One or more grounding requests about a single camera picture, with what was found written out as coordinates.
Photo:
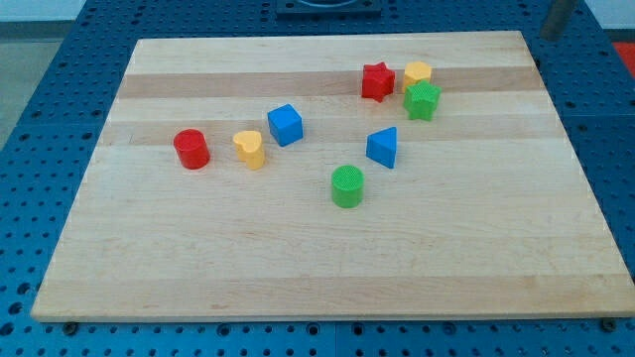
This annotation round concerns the yellow hexagon block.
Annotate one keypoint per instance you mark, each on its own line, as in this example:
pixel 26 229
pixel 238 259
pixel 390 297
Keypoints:
pixel 415 72

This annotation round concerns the green cylinder block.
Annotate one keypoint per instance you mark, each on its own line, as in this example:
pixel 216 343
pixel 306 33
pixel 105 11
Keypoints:
pixel 347 186

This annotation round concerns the blue cube block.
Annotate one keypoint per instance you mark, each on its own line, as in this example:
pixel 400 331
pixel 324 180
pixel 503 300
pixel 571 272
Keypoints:
pixel 285 125

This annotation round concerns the blue triangle block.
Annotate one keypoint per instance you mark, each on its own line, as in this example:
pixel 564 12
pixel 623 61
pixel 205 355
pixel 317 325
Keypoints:
pixel 381 147

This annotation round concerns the yellow heart block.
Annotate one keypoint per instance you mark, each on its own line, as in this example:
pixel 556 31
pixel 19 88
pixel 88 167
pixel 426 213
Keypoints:
pixel 249 149

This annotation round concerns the red star block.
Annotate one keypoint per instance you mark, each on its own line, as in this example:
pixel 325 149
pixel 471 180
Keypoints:
pixel 378 81

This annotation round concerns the red cylinder block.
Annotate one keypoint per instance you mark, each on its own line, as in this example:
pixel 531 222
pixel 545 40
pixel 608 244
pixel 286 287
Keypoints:
pixel 191 149

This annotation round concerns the green star block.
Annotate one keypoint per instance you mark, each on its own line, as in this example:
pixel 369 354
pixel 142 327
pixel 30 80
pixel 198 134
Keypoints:
pixel 421 100

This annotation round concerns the wooden board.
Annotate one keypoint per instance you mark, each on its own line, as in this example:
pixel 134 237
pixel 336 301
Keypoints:
pixel 486 215

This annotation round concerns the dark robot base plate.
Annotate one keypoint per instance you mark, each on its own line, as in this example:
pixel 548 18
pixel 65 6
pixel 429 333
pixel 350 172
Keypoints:
pixel 296 8

